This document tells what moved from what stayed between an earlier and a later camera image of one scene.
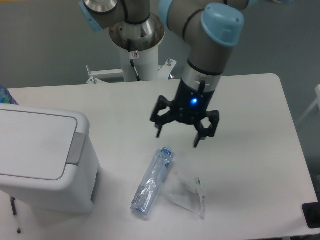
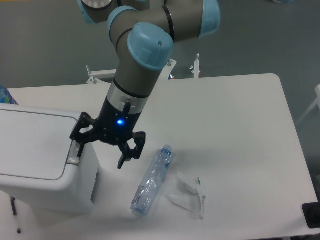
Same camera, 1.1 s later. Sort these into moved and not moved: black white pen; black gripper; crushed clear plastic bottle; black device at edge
Moved: black gripper
Not moved: crushed clear plastic bottle; black device at edge; black white pen
